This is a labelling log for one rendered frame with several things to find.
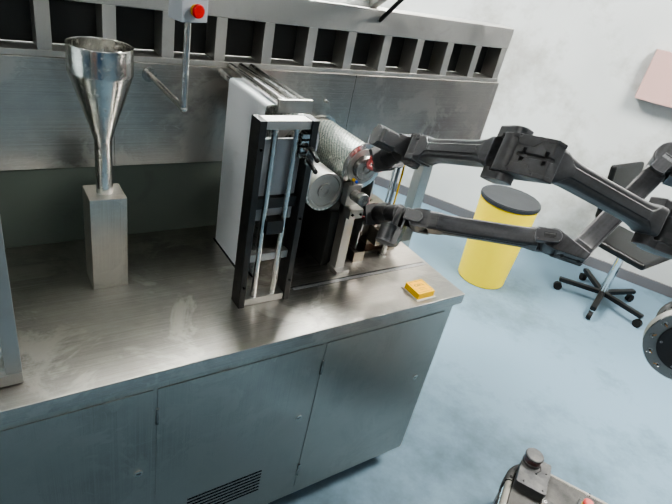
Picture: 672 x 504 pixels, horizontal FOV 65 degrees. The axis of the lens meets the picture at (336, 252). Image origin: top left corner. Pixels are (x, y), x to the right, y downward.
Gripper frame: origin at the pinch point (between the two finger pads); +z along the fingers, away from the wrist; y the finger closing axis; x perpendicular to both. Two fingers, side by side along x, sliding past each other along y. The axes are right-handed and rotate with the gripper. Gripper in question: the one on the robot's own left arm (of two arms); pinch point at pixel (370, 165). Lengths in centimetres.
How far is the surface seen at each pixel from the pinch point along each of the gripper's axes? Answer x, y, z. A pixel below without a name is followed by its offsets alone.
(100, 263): -14, -76, 22
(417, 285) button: -38.8, 14.3, 8.2
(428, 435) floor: -111, 50, 69
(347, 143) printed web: 8.6, -3.2, 5.2
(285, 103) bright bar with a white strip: 15.4, -30.1, -11.7
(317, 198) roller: -6.2, -14.4, 10.4
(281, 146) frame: 4.4, -33.8, -12.1
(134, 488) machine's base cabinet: -76, -77, 29
